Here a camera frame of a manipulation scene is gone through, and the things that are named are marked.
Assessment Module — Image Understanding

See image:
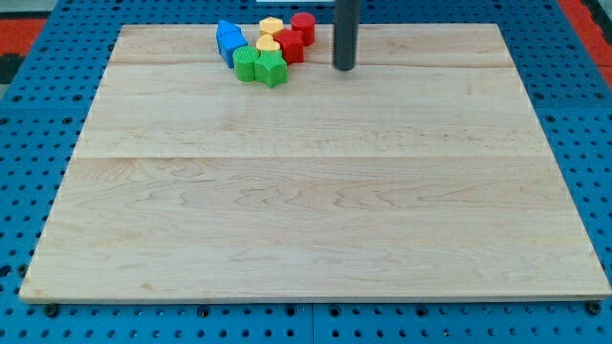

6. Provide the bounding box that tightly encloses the green cylinder block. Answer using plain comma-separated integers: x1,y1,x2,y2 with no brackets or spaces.
232,46,260,82

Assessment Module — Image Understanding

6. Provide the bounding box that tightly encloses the light wooden board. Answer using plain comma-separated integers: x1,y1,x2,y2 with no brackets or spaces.
20,24,611,304

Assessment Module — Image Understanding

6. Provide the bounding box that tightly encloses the yellow hexagon block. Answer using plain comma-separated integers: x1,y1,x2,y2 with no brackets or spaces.
259,16,284,35

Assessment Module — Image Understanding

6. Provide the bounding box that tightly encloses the red star block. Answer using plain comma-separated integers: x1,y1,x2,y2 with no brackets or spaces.
273,29,305,64

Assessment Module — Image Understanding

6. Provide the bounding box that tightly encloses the green star block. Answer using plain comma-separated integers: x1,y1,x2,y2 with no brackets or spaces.
253,51,288,88

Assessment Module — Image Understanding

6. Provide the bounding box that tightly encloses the red cylinder block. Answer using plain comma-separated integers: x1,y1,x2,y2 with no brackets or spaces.
291,12,317,47

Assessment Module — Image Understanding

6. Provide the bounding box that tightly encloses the yellow heart block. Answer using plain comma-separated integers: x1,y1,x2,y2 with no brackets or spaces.
255,33,281,52

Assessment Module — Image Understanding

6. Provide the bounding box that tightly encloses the blue pentagon house block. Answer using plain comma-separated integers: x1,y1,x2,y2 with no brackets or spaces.
215,19,241,40

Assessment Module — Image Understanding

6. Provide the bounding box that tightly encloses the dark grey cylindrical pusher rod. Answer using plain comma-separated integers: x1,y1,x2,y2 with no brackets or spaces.
333,0,361,72

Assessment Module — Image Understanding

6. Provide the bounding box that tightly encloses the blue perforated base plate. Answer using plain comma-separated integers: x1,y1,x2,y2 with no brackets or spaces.
1,1,611,343

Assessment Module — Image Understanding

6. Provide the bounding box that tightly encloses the blue cube block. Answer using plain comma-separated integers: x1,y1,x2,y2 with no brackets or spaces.
217,32,248,69

